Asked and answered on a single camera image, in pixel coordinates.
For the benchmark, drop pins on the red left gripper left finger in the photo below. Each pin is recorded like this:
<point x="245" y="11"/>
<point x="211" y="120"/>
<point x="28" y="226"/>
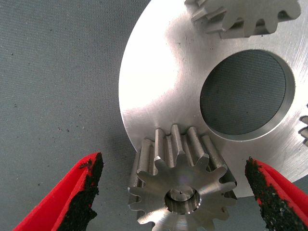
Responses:
<point x="72" y="197"/>

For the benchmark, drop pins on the dark grey table cloth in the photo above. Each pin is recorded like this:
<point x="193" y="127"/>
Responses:
<point x="48" y="72"/>

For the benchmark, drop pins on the larger steel gear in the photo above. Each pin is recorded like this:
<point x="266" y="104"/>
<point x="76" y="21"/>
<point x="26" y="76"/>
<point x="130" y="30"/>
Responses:
<point x="183" y="173"/>

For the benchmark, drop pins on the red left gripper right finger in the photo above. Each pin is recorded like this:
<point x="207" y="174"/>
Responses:
<point x="279" y="199"/>

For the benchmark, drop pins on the round metal plate with hole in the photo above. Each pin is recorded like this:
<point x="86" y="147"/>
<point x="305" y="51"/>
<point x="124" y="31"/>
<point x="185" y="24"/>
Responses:
<point x="156" y="84"/>

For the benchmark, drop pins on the steel gear on plate pin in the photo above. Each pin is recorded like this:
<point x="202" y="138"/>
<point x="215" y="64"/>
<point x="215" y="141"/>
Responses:
<point x="252" y="14"/>
<point x="305" y="130"/>

